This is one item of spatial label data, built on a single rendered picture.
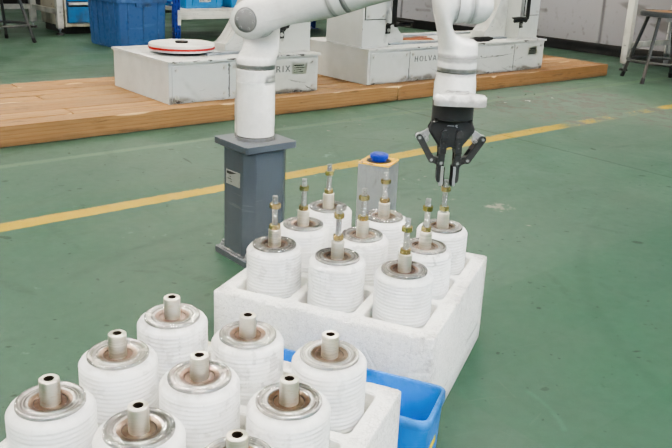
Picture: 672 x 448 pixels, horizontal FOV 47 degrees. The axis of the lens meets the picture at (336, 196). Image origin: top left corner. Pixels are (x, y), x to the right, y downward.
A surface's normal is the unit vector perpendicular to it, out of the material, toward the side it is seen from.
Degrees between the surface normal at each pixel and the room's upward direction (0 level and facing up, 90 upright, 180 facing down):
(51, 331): 0
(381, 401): 0
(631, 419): 0
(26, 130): 90
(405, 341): 90
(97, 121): 90
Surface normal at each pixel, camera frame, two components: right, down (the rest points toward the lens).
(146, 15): 0.69, 0.28
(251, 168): -0.11, 0.31
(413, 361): -0.39, 0.26
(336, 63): -0.77, 0.16
